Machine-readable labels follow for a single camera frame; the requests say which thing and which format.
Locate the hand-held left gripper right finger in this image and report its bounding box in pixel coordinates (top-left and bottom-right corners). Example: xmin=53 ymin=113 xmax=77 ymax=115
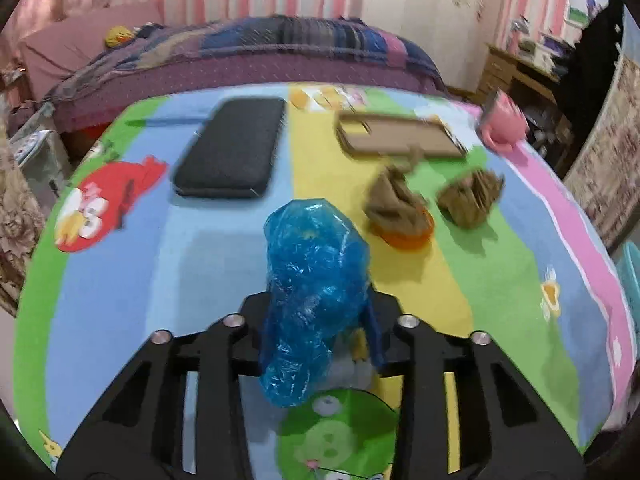
xmin=362 ymin=285 xmax=586 ymax=480

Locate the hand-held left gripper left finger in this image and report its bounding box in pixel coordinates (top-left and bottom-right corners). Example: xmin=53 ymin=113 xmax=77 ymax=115
xmin=55 ymin=292 xmax=273 ymax=480

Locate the blue plastic bag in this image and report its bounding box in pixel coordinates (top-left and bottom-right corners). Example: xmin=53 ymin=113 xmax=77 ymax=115
xmin=259 ymin=199 xmax=372 ymax=408

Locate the teal plastic basket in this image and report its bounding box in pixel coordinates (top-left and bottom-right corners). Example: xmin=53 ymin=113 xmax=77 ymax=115
xmin=615 ymin=242 xmax=640 ymax=301

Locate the black zip case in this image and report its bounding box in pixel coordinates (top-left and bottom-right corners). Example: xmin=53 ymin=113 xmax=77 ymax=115
xmin=171 ymin=97 xmax=287 ymax=200

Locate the tan phone case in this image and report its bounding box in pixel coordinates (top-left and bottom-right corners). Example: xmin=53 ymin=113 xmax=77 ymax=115
xmin=336 ymin=112 xmax=468 ymax=160

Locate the pink cartoon mug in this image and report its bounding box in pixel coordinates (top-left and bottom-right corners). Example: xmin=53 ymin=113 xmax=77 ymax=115
xmin=477 ymin=89 xmax=530 ymax=153

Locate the blue and floral curtain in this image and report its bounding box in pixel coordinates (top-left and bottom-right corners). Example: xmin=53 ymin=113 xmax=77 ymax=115
xmin=562 ymin=5 xmax=640 ymax=256
xmin=0 ymin=95 xmax=46 ymax=318

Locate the small bedside stool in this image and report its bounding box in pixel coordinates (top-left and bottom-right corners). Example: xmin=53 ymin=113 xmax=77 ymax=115
xmin=7 ymin=130 xmax=71 ymax=196

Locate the wooden desk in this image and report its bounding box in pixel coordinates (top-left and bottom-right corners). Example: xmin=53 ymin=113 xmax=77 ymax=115
xmin=482 ymin=42 xmax=576 ymax=121

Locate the plaid patchwork blanket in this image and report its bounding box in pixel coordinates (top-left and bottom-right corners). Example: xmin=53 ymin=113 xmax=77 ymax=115
xmin=47 ymin=15 xmax=441 ymax=106

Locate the white wardrobe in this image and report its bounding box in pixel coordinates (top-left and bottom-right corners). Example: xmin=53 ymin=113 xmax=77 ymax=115
xmin=360 ymin=0 xmax=506 ymax=93

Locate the yellow duck plush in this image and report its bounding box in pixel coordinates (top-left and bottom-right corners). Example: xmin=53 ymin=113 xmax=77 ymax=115
xmin=104 ymin=26 xmax=137 ymax=48

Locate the bed with pink headboard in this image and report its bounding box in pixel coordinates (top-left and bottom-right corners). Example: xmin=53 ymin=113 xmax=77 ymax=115
xmin=15 ymin=2 xmax=451 ymax=146

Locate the black hanging garment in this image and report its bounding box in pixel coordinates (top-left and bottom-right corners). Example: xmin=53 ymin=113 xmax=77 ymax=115
xmin=560 ymin=0 xmax=626 ymax=81

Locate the small wall poster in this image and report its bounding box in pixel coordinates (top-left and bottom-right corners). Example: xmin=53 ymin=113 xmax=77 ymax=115
xmin=565 ymin=0 xmax=598 ymax=26

